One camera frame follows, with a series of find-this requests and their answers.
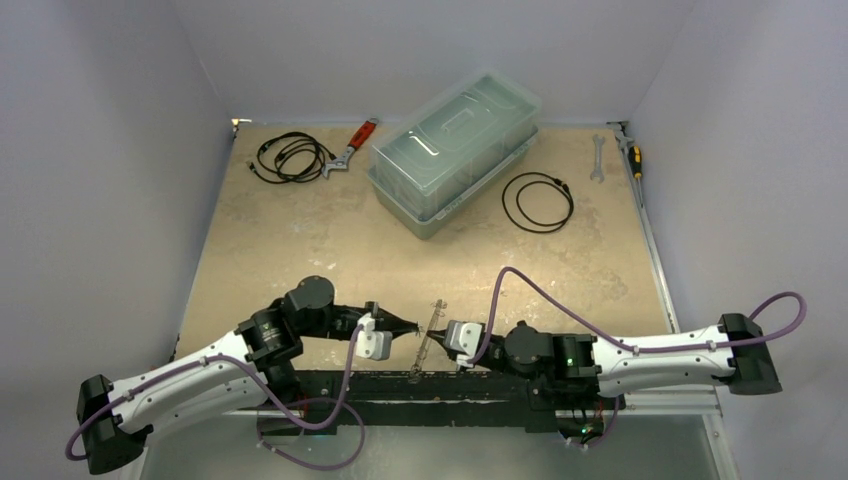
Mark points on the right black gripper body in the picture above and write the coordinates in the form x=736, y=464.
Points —
x=482, y=346

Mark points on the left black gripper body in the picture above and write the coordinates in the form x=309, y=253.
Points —
x=342, y=318

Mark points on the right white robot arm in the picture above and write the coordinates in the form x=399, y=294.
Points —
x=730, y=353

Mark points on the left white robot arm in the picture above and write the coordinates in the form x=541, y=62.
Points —
x=249, y=365

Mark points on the clear plastic storage box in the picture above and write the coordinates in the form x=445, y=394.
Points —
x=441, y=157

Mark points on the silver open-end spanner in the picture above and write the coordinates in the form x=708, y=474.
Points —
x=597, y=172

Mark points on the yellow black screwdriver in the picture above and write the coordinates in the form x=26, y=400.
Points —
x=635, y=162

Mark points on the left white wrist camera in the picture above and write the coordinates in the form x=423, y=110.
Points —
x=370, y=343

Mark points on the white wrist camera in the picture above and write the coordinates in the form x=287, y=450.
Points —
x=370, y=343
x=462, y=340

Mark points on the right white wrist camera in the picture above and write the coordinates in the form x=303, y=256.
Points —
x=462, y=340

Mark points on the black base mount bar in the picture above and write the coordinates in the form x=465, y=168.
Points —
x=445, y=399

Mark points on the red handled adjustable wrench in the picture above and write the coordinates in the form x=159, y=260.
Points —
x=341, y=162

